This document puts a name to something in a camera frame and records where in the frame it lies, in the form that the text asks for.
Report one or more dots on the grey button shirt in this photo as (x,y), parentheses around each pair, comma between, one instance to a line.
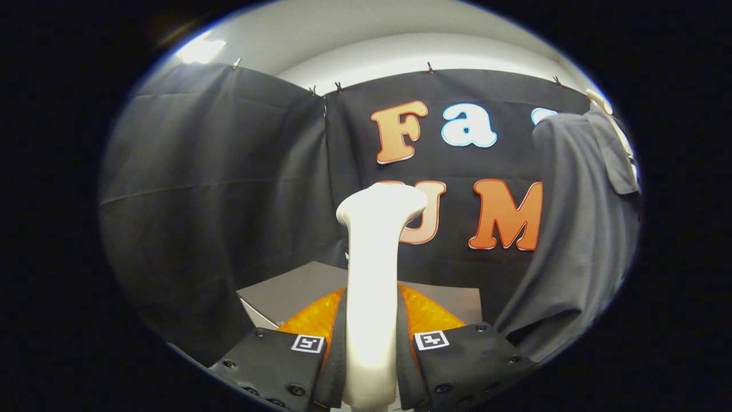
(572,229)

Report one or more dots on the ceiling light panel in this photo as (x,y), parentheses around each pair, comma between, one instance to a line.
(200,50)

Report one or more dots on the white garment steamer head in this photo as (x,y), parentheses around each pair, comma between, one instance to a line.
(372,286)

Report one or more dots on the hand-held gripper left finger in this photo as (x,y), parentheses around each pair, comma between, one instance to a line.
(337,366)

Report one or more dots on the grey drawer cabinet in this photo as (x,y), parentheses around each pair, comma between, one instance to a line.
(309,286)

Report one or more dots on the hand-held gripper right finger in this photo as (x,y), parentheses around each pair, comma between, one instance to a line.
(405,366)

